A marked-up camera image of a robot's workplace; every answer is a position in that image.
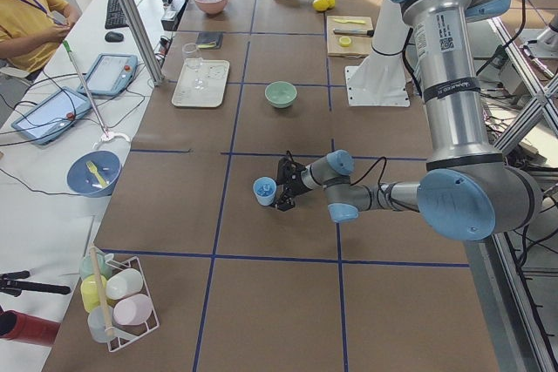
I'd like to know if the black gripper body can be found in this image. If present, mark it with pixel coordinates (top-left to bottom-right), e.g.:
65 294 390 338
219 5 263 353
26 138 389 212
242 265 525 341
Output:
281 169 310 199

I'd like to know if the light blue cup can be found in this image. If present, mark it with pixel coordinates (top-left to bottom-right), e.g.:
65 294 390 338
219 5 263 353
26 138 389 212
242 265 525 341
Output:
253 177 277 206

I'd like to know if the green bowl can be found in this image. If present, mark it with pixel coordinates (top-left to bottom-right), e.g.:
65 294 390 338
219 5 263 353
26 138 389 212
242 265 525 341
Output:
264 81 297 109

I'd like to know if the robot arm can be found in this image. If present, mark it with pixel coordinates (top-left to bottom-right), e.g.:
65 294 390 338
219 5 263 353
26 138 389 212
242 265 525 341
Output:
273 0 542 240

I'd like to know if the blue bowl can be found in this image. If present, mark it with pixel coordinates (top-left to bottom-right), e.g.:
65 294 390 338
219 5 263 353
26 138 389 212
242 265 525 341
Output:
66 150 122 198

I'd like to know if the cream bear tray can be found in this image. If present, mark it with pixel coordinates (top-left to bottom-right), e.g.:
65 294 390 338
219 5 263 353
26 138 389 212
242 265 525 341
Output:
171 58 230 108

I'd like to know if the clear glass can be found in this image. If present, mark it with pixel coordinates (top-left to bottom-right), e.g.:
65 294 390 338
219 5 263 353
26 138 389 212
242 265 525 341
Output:
187 59 207 90

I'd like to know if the half lemon slice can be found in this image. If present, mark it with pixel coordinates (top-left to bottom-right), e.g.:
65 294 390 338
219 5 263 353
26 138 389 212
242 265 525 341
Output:
338 36 352 47

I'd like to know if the wooden cutting board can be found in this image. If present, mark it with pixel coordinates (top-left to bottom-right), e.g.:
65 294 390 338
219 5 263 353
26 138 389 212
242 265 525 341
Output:
326 16 374 57

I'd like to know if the steel muddler black tip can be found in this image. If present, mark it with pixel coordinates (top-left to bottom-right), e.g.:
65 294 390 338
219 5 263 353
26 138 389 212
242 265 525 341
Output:
333 29 374 37

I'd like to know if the clear measuring cup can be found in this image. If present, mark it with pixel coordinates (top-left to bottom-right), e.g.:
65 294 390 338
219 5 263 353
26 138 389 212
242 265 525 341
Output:
181 43 201 60

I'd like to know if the grey yellow cloth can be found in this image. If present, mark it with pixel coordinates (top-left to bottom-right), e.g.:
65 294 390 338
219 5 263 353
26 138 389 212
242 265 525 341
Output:
195 31 223 50

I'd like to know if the yellow plastic knife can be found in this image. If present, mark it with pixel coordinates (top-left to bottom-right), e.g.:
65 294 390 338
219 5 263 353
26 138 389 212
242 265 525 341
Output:
332 18 367 25

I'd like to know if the yellow lemon round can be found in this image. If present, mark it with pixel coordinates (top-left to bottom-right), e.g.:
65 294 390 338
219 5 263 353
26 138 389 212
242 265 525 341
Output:
312 0 330 12

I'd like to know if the white cup in rack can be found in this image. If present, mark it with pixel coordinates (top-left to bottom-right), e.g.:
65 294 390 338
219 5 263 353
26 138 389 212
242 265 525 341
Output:
105 268 143 300

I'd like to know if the pink cup in rack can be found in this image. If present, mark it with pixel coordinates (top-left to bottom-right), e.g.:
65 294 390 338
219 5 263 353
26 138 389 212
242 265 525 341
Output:
113 294 153 326

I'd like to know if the yellow plastic fork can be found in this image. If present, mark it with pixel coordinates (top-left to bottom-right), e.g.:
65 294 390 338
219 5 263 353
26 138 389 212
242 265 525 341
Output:
85 160 108 188

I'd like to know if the teach pendant far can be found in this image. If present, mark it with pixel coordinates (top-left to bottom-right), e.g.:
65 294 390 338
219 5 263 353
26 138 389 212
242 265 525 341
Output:
85 53 139 97

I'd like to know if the teach pendant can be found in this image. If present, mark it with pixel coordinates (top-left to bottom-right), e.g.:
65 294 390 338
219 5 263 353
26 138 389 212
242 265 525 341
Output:
11 87 92 145
85 53 139 97

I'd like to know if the green cup in rack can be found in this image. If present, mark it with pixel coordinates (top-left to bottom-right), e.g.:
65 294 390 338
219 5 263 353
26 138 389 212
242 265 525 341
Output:
79 253 112 280

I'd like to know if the black computer mouse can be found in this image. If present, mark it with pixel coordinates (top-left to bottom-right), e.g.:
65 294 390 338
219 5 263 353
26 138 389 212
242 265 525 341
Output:
105 31 124 43

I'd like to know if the yellow cup in rack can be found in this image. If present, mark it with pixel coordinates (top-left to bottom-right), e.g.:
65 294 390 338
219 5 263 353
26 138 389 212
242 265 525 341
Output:
79 274 100 313

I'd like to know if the clear cup in rack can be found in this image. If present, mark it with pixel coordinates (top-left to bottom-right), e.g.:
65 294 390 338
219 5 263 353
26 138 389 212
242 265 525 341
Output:
87 306 111 343

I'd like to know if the black keyboard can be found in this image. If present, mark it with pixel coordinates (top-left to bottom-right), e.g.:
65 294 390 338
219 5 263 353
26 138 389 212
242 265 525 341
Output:
105 0 128 30

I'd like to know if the teach pendant near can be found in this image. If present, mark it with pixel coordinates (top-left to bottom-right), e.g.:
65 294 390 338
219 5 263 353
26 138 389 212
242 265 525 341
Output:
11 87 92 145

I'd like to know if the metal reacher stick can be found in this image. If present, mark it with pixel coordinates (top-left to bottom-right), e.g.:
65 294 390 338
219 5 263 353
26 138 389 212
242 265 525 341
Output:
62 41 131 150

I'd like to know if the person in yellow shirt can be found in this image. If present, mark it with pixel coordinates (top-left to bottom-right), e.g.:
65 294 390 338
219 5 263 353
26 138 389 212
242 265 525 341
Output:
0 0 83 72

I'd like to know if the red cylinder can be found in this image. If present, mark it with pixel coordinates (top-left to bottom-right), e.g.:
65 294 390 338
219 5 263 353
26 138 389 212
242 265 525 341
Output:
1 310 60 347

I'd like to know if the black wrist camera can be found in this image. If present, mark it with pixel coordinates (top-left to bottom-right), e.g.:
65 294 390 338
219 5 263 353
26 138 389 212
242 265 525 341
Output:
280 157 306 180

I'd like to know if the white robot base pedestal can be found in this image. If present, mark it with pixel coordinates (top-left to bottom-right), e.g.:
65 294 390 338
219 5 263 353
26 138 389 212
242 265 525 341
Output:
345 0 410 107

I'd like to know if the white wire cup rack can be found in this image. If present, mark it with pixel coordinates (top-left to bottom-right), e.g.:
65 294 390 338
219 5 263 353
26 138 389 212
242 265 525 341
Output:
79 246 160 353

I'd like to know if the aluminium frame post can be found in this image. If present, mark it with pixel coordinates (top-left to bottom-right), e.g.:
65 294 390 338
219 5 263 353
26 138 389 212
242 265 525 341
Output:
119 0 164 86

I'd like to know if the black tripod handle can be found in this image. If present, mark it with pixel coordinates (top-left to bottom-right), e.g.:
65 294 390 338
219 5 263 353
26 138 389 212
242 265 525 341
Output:
1 270 71 297

